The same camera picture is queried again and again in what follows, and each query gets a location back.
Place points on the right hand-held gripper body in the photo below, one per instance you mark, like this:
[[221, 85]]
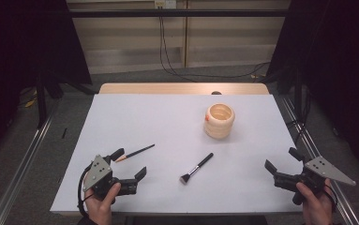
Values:
[[327, 170]]

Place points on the small yellow object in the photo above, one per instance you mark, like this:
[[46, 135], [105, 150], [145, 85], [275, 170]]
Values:
[[31, 103]]

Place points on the thin gold-banded makeup brush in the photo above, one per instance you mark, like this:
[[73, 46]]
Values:
[[136, 152]]

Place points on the cream ribbed brush holder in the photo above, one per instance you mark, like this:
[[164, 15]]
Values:
[[219, 128]]

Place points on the person's right hand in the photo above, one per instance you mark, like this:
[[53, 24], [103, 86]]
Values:
[[317, 209]]

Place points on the white wall socket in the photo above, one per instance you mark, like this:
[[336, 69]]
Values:
[[165, 3]]

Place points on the person's left hand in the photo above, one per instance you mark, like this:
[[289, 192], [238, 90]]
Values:
[[100, 209]]

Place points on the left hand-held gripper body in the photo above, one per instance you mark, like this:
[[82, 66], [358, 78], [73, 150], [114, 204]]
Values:
[[97, 170]]

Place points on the black curtain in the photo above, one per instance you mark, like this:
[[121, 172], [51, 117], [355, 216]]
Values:
[[339, 62], [27, 37]]

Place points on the black stand post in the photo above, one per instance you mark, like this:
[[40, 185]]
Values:
[[41, 103]]

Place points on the black horizontal frame bar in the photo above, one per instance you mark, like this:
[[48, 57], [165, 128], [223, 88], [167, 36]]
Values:
[[174, 13]]

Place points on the black silver-banded makeup brush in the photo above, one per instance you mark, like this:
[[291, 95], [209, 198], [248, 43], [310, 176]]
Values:
[[199, 166]]

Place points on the metal floor rail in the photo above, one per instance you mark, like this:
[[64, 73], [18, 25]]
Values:
[[302, 131], [21, 175]]

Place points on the white table mat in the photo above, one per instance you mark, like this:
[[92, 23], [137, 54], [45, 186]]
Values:
[[167, 125]]

